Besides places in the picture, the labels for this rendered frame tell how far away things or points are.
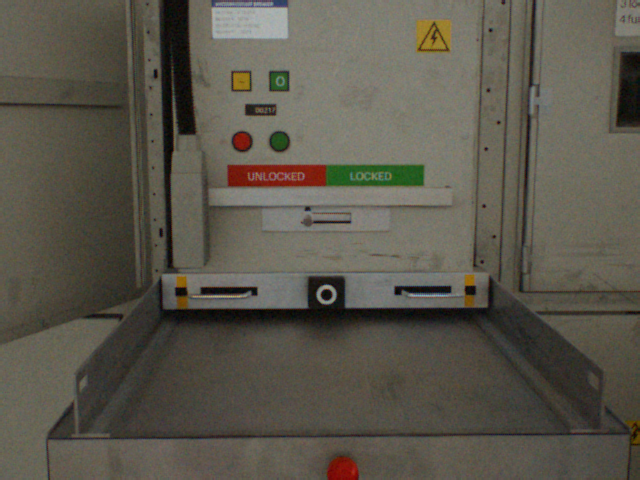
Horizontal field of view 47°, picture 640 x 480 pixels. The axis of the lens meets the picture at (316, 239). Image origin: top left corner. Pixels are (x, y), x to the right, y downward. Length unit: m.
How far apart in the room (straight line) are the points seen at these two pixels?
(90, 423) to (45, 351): 0.70
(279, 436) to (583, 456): 0.33
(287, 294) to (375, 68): 0.39
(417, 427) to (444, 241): 0.48
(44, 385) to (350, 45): 0.88
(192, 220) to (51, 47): 0.39
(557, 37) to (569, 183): 0.27
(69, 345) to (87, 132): 0.43
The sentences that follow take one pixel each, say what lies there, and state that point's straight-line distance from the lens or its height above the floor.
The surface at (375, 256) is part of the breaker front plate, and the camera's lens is 1.23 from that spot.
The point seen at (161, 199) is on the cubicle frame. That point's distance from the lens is 1.45.
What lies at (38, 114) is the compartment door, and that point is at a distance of 1.28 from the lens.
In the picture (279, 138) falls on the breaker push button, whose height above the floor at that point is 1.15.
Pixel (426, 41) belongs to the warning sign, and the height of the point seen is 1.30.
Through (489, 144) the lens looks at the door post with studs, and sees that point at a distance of 1.46.
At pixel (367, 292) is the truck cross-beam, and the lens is 1.23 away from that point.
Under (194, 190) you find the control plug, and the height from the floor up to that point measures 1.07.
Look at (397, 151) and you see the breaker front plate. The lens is 1.22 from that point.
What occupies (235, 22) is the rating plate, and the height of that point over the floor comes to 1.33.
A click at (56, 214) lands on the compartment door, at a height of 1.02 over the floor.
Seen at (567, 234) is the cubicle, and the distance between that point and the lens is 1.51.
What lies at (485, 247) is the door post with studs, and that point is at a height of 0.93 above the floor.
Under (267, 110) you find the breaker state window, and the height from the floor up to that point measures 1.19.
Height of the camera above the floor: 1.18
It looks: 9 degrees down
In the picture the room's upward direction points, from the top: straight up
